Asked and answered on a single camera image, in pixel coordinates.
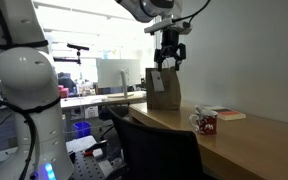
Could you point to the book with red cover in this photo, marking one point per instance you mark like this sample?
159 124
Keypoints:
229 114

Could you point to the white paper tag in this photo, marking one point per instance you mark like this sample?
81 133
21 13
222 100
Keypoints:
157 81

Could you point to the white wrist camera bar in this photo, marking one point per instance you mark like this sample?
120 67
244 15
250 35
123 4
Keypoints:
160 26

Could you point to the black office chair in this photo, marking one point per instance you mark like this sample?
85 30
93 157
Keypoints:
157 153

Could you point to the background office desk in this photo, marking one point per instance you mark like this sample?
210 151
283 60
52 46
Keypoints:
84 101

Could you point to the pink box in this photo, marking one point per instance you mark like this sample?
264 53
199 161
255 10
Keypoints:
63 92

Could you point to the maroon mug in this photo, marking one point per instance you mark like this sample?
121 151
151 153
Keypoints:
208 124

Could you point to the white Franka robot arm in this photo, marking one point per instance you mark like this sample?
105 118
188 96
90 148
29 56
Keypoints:
27 83

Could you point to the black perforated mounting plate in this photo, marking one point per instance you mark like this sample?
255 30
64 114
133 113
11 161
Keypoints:
87 170

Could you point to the brown paper bag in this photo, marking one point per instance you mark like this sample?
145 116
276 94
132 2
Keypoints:
165 95

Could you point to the white sheet on plate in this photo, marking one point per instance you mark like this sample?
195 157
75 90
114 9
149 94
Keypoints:
80 144

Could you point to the black camera on stand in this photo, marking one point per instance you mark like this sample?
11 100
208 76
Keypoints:
78 47

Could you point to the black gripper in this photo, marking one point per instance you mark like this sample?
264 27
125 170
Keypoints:
170 46

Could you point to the blue plastic bin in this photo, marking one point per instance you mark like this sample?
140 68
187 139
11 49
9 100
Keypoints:
82 129

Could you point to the computer monitor on stand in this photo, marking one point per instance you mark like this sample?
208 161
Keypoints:
117 71

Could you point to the white box under desk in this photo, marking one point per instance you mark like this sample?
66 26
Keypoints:
91 112

